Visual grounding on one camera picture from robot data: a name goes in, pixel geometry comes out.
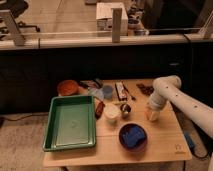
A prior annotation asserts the yellow-red apple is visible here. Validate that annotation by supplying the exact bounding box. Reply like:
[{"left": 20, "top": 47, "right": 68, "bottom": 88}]
[{"left": 146, "top": 112, "right": 157, "bottom": 122}]

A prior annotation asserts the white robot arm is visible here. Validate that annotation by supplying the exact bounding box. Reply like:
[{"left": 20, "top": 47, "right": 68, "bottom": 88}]
[{"left": 146, "top": 75, "right": 213, "bottom": 139}]

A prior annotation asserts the small metal cup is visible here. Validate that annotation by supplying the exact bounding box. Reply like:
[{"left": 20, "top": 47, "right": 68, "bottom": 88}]
[{"left": 120, "top": 104, "right": 131, "bottom": 118}]

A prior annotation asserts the white paper cup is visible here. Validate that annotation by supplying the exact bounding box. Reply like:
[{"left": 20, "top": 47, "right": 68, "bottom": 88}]
[{"left": 104, "top": 104, "right": 120, "bottom": 123}]

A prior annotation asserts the light blue plastic cup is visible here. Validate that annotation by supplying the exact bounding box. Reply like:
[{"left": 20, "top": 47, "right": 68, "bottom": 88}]
[{"left": 102, "top": 85, "right": 113, "bottom": 99}]

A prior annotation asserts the dark brown grape bunch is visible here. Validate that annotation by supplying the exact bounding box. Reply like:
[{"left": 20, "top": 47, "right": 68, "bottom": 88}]
[{"left": 137, "top": 83, "right": 154, "bottom": 96}]

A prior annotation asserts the dark purple bowl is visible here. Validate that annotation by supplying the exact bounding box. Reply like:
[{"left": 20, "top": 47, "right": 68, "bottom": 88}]
[{"left": 119, "top": 123, "right": 148, "bottom": 152}]

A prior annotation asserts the blue sponge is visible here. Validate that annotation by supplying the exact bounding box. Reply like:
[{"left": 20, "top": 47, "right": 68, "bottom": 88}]
[{"left": 123, "top": 126, "right": 145, "bottom": 148}]

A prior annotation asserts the blue device on floor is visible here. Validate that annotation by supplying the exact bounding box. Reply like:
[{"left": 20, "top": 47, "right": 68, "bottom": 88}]
[{"left": 184, "top": 132, "right": 195, "bottom": 150}]

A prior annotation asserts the brown oblong object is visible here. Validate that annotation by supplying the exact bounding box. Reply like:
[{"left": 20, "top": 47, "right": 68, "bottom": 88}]
[{"left": 95, "top": 102, "right": 105, "bottom": 119}]

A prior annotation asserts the green plastic tray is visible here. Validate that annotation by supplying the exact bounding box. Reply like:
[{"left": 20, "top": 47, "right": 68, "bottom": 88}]
[{"left": 43, "top": 95, "right": 96, "bottom": 152}]

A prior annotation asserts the orange-brown bowl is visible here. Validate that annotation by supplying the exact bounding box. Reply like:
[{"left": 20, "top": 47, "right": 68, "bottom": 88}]
[{"left": 57, "top": 80, "right": 79, "bottom": 96}]

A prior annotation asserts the white cardboard box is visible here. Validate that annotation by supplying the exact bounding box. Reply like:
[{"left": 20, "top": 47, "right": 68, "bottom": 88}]
[{"left": 96, "top": 2, "right": 128, "bottom": 36}]

